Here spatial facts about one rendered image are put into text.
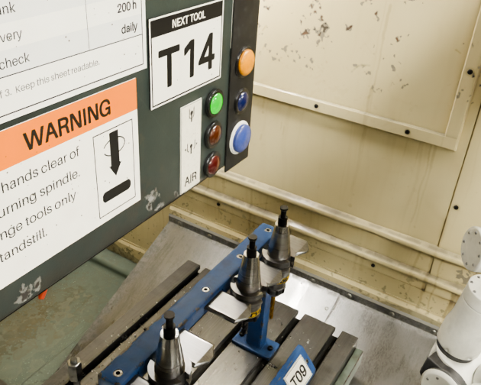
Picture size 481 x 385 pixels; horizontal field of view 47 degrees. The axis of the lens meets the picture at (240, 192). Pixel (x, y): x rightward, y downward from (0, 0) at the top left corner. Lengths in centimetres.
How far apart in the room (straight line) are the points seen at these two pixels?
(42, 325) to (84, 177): 148
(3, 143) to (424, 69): 100
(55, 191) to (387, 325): 123
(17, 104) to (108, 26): 8
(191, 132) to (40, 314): 146
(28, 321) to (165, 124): 147
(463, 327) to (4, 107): 77
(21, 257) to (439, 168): 104
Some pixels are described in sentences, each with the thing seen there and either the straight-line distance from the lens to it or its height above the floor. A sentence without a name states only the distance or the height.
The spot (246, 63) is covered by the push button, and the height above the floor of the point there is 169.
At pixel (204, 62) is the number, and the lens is 49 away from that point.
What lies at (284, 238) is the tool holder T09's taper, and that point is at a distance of 101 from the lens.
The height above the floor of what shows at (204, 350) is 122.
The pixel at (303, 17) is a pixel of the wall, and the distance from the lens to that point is 130.
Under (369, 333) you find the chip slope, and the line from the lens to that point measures 152.
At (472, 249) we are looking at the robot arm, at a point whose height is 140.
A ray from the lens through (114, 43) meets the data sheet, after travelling 40.
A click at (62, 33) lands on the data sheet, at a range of 36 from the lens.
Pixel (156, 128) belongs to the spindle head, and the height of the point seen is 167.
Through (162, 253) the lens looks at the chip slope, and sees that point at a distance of 172.
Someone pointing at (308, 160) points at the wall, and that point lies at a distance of 141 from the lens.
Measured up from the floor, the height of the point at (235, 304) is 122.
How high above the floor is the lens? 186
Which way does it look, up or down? 31 degrees down
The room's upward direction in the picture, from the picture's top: 4 degrees clockwise
